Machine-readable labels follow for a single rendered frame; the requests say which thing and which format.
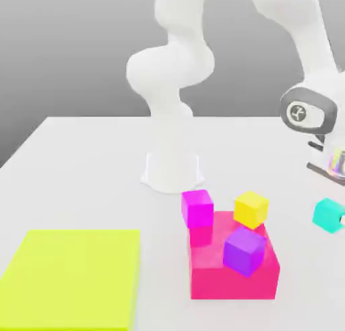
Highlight small teal cube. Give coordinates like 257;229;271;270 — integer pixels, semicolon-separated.
311;197;345;235

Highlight small purple cube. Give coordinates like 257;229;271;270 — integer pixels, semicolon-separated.
222;226;268;278

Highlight small magenta cube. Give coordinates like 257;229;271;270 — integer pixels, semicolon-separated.
181;189;216;229

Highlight large pink box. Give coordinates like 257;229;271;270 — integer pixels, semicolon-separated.
187;210;282;301

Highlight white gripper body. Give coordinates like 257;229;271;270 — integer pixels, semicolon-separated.
306;162;345;200

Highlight small yellow cube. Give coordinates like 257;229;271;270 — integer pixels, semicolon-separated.
233;190;270;231

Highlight large lime yellow box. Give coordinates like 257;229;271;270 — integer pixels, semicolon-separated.
0;229;142;331

